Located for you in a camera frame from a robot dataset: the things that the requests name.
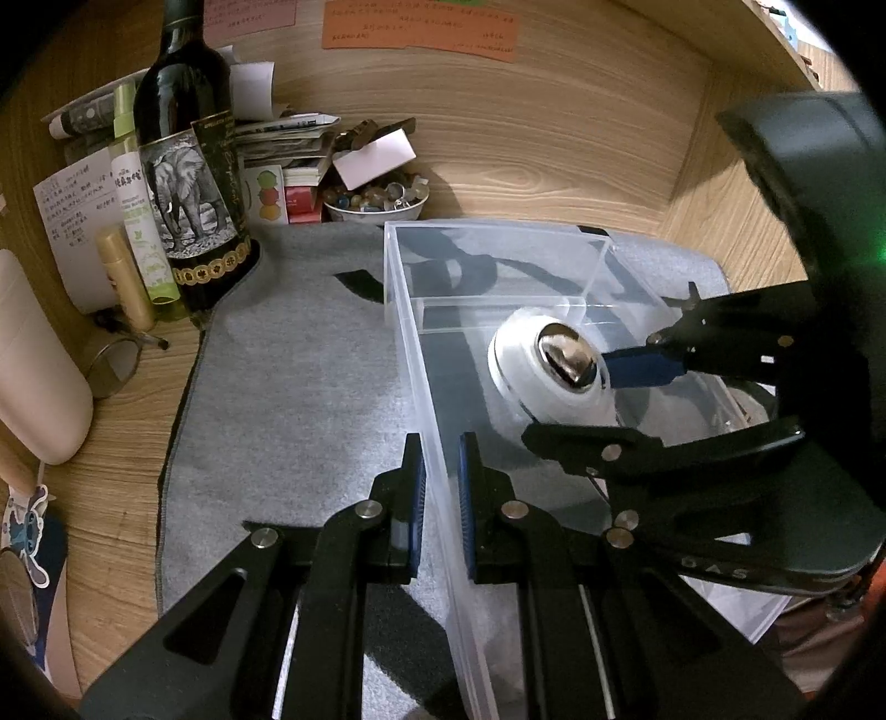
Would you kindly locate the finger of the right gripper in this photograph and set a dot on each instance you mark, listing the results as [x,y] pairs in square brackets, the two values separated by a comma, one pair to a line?
[598,450]
[641,367]

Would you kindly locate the grey mat with black letters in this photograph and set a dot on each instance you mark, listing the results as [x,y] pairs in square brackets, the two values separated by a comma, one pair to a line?
[340,343]

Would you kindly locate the handwritten white paper note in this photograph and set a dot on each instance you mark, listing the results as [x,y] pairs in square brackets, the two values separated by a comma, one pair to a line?
[74,203]

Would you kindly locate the cream insulated mug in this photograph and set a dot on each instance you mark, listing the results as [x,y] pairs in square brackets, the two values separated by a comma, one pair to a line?
[46,401]

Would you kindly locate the pink sticky note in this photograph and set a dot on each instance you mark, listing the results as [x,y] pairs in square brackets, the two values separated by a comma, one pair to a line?
[248,15]

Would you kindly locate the yellow lip balm stick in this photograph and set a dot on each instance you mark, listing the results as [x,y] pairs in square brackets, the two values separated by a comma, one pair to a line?
[123,274]

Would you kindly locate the white handheld massager device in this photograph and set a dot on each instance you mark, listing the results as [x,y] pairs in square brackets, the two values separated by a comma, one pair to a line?
[554,370]

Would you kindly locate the orange sticky note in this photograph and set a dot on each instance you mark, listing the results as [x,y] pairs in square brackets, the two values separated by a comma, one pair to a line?
[445,26]

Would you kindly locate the blue cartoon sticker card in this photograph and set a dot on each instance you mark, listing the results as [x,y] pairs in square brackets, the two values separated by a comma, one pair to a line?
[34,558]

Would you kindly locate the green white tube bottle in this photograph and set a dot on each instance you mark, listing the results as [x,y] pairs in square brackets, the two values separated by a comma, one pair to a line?
[134,202]

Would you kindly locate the white bowl of trinkets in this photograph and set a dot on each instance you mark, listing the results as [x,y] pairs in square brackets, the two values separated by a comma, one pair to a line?
[392,198]

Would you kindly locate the round eyeglasses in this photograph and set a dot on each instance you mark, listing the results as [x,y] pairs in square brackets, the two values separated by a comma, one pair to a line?
[112,366]

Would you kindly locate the clear plastic storage bin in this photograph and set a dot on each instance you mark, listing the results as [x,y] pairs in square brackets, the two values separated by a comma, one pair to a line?
[468,299]

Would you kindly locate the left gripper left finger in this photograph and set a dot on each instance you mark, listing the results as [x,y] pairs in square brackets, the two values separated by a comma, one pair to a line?
[275,629]

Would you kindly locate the dark wine bottle elephant label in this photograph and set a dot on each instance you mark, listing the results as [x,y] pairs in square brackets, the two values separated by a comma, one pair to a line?
[185,128]

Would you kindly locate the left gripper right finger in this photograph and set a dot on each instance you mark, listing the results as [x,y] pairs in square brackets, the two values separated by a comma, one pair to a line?
[602,633]

